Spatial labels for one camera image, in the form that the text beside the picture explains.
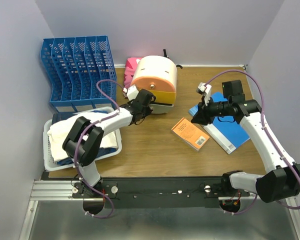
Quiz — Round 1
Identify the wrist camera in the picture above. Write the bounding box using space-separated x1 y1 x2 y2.
122 85 139 101
196 82 212 106

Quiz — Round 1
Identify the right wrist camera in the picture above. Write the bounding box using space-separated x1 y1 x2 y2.
196 82 212 106

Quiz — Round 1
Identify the white folded cloth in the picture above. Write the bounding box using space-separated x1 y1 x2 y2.
47 110 113 162

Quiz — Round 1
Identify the pink camouflage cloth bag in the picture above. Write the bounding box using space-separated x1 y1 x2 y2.
123 57 171 93

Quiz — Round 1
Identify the white laundry basket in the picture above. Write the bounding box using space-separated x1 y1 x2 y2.
43 112 122 172

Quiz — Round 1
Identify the grey bottom drawer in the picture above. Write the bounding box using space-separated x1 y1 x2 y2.
150 103 174 115

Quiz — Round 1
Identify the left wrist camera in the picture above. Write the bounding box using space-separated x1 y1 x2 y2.
122 85 139 101

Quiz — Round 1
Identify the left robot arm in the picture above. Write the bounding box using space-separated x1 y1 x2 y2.
62 89 156 198

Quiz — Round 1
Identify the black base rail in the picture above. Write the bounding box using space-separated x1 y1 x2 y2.
72 176 249 210

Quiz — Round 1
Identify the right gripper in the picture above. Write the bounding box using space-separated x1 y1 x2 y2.
190 95 231 126

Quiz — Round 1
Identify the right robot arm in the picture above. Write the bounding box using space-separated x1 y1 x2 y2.
191 80 300 203

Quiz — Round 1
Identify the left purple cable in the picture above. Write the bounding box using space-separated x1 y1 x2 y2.
73 79 127 186

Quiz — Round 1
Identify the orange paperback book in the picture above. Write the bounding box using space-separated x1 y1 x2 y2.
171 117 210 151

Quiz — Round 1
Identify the aluminium frame rail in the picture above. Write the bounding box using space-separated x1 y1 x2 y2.
28 178 298 201

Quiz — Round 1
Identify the white mini drawer cabinet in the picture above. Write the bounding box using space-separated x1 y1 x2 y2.
127 55 178 114

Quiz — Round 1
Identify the blue document folder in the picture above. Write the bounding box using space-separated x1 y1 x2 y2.
188 91 251 155

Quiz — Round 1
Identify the blue plastic file organizer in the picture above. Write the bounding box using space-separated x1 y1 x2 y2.
40 35 117 113

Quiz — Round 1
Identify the yellow drawer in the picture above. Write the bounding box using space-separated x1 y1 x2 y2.
152 90 177 105

